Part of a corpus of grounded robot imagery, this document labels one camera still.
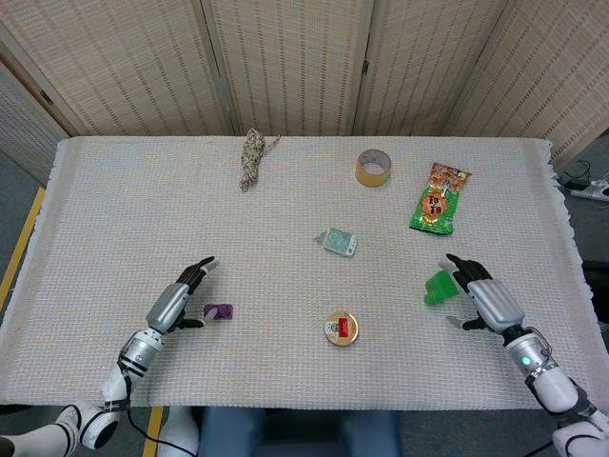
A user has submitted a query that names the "green orange snack bag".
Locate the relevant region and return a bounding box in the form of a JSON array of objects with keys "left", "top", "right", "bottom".
[{"left": 408, "top": 162, "right": 473, "bottom": 236}]

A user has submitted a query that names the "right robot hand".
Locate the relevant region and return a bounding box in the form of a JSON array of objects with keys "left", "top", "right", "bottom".
[{"left": 444, "top": 252, "right": 527, "bottom": 334}]

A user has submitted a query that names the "round gold tin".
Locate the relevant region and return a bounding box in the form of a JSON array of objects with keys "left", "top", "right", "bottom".
[{"left": 324, "top": 309, "right": 361, "bottom": 348}]

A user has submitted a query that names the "purple toy piece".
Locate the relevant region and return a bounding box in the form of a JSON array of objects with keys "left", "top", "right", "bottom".
[{"left": 203, "top": 302, "right": 235, "bottom": 323}]

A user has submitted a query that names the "white woven table cloth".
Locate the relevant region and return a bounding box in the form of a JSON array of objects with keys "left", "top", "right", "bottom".
[{"left": 0, "top": 135, "right": 596, "bottom": 412}]

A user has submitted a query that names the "green white tissue pack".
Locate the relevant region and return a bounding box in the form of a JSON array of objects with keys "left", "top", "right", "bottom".
[{"left": 313, "top": 227, "right": 359, "bottom": 259}]

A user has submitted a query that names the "yellow tape roll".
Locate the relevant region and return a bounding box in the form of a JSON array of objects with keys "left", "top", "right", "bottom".
[{"left": 354, "top": 149, "right": 394, "bottom": 189}]

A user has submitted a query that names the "green toy piece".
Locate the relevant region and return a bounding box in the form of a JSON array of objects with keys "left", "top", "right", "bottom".
[{"left": 422, "top": 269, "right": 462, "bottom": 307}]

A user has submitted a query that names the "white robot body shell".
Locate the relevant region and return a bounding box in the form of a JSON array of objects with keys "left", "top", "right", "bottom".
[{"left": 158, "top": 406, "right": 200, "bottom": 457}]

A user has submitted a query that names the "speckled rope bundle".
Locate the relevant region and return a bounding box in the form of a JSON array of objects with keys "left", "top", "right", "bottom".
[{"left": 239, "top": 128, "right": 283, "bottom": 193}]

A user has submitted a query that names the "beige woven folding screen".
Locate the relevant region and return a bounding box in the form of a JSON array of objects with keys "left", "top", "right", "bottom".
[{"left": 0, "top": 0, "right": 609, "bottom": 186}]

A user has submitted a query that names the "blue robot base cover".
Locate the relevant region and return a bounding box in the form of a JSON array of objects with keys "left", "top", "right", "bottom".
[{"left": 197, "top": 407, "right": 402, "bottom": 457}]

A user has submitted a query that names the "white power strip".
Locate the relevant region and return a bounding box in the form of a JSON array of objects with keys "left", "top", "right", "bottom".
[{"left": 569, "top": 179, "right": 609, "bottom": 204}]

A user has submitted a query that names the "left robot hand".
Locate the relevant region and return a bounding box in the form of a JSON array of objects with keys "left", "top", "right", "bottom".
[{"left": 145, "top": 256, "right": 220, "bottom": 335}]

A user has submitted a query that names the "black cable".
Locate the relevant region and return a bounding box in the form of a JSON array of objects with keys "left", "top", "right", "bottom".
[{"left": 560, "top": 160, "right": 594, "bottom": 189}]

